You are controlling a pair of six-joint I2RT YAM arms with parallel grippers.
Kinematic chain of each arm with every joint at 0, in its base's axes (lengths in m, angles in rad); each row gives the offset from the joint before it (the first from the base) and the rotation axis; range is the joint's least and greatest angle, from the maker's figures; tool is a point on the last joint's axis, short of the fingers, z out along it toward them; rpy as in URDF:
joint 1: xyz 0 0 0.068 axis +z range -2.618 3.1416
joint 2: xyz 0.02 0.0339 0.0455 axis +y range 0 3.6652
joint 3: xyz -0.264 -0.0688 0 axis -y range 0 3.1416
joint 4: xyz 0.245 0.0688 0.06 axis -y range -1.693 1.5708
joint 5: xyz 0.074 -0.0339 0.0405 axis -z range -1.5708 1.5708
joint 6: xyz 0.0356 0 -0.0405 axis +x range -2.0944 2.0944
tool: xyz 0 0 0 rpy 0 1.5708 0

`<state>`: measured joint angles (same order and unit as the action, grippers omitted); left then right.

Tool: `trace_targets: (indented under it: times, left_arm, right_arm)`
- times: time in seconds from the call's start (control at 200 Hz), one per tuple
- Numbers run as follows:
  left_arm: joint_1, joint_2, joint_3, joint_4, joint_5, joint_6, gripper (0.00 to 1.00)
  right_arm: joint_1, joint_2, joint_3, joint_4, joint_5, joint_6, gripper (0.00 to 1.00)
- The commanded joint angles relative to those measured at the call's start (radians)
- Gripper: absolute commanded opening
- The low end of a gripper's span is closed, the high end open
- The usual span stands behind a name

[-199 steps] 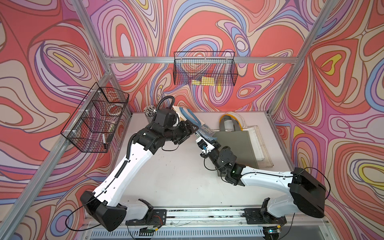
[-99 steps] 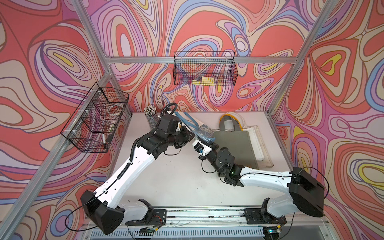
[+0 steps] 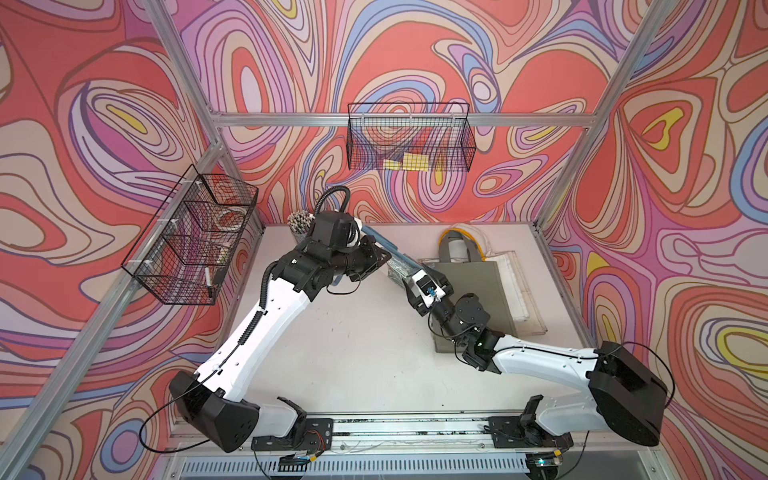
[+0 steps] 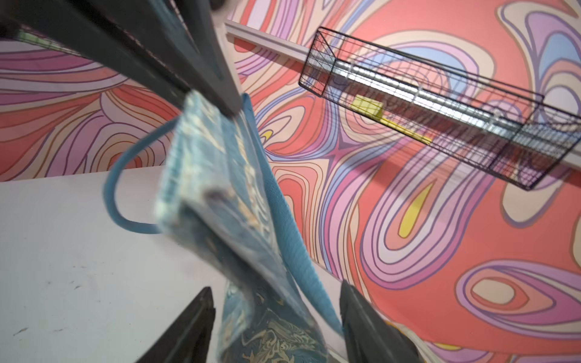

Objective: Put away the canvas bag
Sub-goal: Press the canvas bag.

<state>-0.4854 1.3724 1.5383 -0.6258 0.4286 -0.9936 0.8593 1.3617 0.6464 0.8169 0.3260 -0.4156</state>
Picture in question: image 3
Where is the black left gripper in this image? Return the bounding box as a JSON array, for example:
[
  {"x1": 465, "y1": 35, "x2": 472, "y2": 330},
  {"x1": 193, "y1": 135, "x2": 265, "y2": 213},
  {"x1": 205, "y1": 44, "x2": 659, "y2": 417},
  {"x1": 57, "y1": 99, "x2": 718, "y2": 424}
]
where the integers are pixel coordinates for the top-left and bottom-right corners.
[{"x1": 327, "y1": 235, "x2": 393, "y2": 282}]

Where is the cream bag with blue handles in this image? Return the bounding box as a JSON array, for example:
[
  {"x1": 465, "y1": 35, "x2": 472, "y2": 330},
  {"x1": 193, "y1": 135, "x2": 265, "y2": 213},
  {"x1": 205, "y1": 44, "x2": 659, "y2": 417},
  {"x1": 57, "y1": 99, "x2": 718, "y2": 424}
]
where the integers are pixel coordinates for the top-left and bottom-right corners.
[{"x1": 362, "y1": 224, "x2": 422, "y2": 287}]

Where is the green canvas bag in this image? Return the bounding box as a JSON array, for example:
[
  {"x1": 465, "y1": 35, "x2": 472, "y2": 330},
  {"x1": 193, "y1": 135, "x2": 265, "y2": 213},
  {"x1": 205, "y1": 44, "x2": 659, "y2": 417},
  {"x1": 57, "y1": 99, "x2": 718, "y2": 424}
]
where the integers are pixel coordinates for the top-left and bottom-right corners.
[{"x1": 429, "y1": 229, "x2": 517, "y2": 354}]

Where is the cream bag with yellow handles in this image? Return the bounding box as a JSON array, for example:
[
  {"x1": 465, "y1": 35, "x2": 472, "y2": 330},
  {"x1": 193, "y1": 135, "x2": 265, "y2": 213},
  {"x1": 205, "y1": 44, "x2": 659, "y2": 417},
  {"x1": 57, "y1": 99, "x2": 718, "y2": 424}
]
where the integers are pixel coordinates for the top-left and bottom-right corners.
[{"x1": 426, "y1": 224, "x2": 548, "y2": 338}]

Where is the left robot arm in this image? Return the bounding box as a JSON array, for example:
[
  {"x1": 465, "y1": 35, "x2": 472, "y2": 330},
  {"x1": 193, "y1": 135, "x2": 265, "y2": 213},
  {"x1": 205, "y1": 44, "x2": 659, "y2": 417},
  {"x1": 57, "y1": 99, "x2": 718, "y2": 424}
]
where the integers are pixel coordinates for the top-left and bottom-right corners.
[{"x1": 169, "y1": 236, "x2": 391, "y2": 453}]

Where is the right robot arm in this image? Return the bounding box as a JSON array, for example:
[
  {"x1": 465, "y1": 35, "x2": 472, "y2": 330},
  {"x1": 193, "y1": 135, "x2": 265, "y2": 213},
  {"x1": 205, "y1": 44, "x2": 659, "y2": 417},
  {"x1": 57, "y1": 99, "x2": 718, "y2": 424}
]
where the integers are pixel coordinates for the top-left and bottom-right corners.
[{"x1": 402, "y1": 267, "x2": 669, "y2": 447}]

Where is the clear cup of pencils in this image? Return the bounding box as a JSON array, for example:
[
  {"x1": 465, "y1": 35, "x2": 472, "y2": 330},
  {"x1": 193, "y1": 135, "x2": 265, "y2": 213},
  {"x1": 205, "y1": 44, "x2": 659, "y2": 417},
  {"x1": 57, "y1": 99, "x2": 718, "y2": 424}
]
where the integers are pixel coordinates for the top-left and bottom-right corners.
[{"x1": 287, "y1": 210, "x2": 314, "y2": 238}]

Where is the yellow sticky note pad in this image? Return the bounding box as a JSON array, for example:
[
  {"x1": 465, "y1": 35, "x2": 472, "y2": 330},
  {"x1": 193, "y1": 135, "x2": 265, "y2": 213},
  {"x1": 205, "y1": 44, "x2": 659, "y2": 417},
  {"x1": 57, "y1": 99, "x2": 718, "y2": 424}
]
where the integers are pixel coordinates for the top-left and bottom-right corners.
[{"x1": 402, "y1": 152, "x2": 431, "y2": 172}]

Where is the tape roll in basket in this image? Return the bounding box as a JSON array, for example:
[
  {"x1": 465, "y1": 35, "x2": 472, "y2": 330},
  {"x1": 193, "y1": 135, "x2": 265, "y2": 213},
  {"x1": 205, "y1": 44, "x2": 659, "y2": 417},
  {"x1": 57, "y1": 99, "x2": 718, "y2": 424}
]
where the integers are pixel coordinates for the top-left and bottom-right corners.
[{"x1": 213, "y1": 206, "x2": 247, "y2": 232}]

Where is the white marker in basket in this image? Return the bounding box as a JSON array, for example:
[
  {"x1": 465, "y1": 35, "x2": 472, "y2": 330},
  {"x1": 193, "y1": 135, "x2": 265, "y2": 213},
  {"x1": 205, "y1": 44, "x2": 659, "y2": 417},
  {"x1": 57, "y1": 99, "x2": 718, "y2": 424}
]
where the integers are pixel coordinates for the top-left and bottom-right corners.
[{"x1": 204, "y1": 266, "x2": 215, "y2": 298}]

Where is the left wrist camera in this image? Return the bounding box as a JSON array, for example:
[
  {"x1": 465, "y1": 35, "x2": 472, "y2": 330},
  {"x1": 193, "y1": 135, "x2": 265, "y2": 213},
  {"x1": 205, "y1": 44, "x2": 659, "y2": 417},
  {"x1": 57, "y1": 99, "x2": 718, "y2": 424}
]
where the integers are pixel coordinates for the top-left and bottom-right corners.
[{"x1": 308, "y1": 211, "x2": 359, "y2": 249}]

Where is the black wire basket, back wall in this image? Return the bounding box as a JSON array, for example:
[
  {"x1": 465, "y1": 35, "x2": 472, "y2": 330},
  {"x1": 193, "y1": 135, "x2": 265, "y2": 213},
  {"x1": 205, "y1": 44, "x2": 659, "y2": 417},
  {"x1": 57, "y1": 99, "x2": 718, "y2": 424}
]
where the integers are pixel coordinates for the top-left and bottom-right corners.
[{"x1": 346, "y1": 100, "x2": 477, "y2": 172}]

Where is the black wire basket, wall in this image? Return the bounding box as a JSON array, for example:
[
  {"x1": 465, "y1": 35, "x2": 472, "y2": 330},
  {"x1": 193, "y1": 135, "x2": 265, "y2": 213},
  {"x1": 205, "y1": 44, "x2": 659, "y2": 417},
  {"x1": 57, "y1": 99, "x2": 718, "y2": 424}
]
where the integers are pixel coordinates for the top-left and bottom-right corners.
[
  {"x1": 346, "y1": 100, "x2": 477, "y2": 172},
  {"x1": 121, "y1": 166, "x2": 258, "y2": 306}
]

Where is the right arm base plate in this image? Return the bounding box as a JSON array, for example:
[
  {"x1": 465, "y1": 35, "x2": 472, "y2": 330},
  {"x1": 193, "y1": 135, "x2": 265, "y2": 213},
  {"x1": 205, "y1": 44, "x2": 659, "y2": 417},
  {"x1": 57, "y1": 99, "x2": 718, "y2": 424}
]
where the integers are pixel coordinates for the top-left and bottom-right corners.
[{"x1": 483, "y1": 416, "x2": 574, "y2": 451}]

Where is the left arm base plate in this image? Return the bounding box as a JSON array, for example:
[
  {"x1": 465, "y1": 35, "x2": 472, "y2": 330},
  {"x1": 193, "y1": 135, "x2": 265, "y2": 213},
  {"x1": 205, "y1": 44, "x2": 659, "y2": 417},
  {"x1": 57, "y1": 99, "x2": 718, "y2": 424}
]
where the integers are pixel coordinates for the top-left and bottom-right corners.
[{"x1": 251, "y1": 417, "x2": 334, "y2": 454}]

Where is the black wire basket, left wall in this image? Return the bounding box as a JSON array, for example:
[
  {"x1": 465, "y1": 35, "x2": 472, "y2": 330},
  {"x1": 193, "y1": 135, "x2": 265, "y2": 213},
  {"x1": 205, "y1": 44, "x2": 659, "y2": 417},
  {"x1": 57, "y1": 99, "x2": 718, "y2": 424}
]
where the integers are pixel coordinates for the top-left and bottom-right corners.
[{"x1": 121, "y1": 166, "x2": 258, "y2": 306}]

